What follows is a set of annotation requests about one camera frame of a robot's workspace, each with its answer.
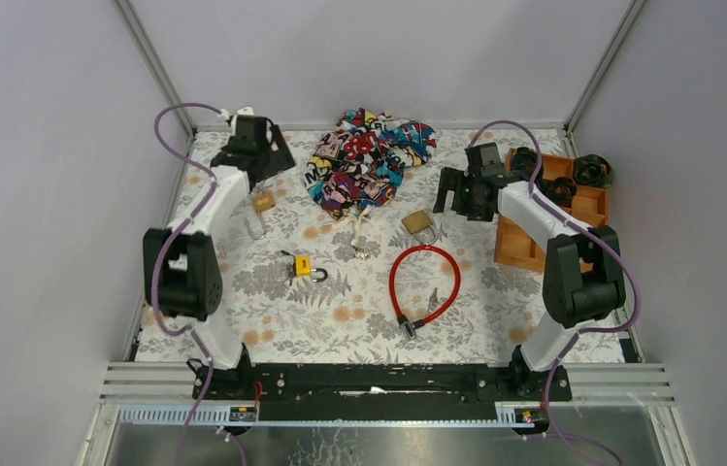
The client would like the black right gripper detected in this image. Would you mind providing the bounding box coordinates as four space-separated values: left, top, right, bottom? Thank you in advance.
432 168 493 224

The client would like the brass padlock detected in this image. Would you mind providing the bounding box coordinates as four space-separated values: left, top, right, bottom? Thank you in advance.
244 190 276 240
401 210 439 246

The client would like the silver padlock key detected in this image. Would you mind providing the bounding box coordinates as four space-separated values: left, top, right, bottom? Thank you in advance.
350 238 370 260

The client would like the red cable lock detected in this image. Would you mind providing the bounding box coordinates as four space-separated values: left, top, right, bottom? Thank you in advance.
386 245 464 341

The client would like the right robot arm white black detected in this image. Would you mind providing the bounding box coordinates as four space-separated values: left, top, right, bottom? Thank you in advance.
433 143 626 400

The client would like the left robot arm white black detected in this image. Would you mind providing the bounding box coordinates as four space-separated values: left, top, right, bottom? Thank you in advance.
143 107 295 399

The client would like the dark rolled fabric top left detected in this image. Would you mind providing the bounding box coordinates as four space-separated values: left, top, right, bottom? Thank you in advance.
510 147 538 179

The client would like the dark rolled fabric small centre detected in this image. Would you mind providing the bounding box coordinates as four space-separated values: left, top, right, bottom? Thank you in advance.
541 177 578 207

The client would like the colourful comic print cloth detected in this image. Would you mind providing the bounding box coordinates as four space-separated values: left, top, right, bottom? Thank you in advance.
302 107 438 220

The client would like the orange wooden compartment tray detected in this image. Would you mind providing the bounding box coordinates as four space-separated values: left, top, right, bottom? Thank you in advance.
494 154 609 272

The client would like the yellow small padlock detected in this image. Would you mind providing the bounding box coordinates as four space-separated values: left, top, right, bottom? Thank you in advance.
281 250 328 284

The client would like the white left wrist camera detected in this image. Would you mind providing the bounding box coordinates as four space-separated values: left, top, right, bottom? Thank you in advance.
219 106 255 128

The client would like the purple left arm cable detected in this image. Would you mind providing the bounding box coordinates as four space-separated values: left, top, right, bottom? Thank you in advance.
150 102 229 466

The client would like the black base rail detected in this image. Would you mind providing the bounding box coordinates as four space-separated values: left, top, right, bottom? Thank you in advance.
186 359 573 421

